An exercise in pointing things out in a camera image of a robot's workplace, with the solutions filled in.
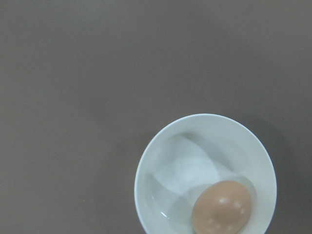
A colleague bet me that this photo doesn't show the brown egg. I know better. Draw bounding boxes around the brown egg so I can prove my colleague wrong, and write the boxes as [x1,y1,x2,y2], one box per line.
[192,180,252,234]

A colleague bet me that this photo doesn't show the white ceramic bowl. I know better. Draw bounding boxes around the white ceramic bowl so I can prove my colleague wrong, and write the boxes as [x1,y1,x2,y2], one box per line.
[134,114,277,234]

